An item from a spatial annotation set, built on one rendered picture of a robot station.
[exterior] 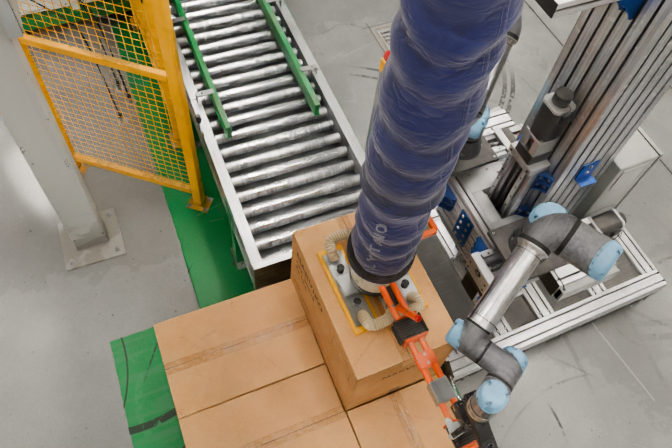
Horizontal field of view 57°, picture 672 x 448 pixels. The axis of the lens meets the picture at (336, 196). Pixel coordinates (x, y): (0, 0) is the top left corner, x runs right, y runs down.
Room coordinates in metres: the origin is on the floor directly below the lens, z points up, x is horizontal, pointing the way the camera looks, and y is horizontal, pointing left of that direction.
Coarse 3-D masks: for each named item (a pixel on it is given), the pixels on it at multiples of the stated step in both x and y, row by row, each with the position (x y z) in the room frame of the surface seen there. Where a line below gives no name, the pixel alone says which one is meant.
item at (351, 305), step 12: (324, 252) 1.07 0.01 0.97; (324, 264) 1.02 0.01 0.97; (336, 264) 1.02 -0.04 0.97; (348, 264) 1.03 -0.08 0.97; (336, 276) 0.98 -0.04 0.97; (336, 288) 0.93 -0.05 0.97; (348, 300) 0.89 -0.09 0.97; (360, 300) 0.89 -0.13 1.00; (348, 312) 0.85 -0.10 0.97; (372, 312) 0.86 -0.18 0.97; (360, 324) 0.81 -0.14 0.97
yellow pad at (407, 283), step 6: (408, 276) 1.02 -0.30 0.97; (396, 282) 0.99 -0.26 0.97; (402, 282) 0.98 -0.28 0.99; (408, 282) 0.98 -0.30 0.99; (414, 282) 1.00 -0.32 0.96; (402, 288) 0.97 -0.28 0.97; (408, 288) 0.97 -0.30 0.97; (414, 288) 0.97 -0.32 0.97; (402, 294) 0.94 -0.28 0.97; (426, 306) 0.91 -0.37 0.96
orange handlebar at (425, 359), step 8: (432, 224) 1.18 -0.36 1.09; (424, 232) 1.14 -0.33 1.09; (432, 232) 1.15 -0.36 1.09; (384, 288) 0.90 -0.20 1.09; (392, 288) 0.91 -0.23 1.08; (384, 296) 0.87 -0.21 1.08; (400, 296) 0.88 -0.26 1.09; (392, 304) 0.85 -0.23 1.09; (400, 304) 0.86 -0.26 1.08; (392, 312) 0.82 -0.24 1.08; (408, 344) 0.72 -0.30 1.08; (424, 344) 0.73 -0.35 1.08; (416, 352) 0.70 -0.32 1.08; (424, 352) 0.70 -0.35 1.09; (432, 352) 0.70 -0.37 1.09; (416, 360) 0.67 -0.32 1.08; (424, 360) 0.67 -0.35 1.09; (432, 360) 0.68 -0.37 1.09; (424, 368) 0.65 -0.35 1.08; (440, 368) 0.66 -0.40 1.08; (424, 376) 0.63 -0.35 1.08; (440, 376) 0.63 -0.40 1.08; (456, 400) 0.57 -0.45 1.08; (440, 408) 0.54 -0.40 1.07; (448, 416) 0.51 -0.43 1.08
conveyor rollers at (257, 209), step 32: (192, 0) 2.79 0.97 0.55; (224, 0) 2.85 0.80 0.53; (256, 0) 2.86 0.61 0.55; (224, 32) 2.58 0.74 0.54; (256, 32) 2.60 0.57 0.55; (192, 64) 2.30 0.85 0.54; (224, 64) 2.33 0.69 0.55; (256, 64) 2.38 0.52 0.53; (288, 64) 2.39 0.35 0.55; (224, 96) 2.11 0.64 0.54; (256, 96) 2.14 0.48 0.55; (288, 96) 2.19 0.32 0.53; (256, 128) 1.93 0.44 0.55; (320, 128) 1.99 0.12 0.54; (256, 160) 1.74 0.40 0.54; (320, 160) 1.80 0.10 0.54; (352, 160) 1.81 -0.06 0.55; (256, 192) 1.55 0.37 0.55; (320, 192) 1.61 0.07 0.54; (256, 224) 1.38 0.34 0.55
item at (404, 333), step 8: (416, 312) 0.82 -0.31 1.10; (400, 320) 0.79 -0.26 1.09; (408, 320) 0.80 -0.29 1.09; (392, 328) 0.77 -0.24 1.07; (400, 328) 0.77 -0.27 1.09; (408, 328) 0.77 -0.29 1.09; (416, 328) 0.77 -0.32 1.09; (424, 328) 0.78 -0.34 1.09; (400, 336) 0.74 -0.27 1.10; (408, 336) 0.74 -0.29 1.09; (416, 336) 0.74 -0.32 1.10; (424, 336) 0.76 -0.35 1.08; (400, 344) 0.72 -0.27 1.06
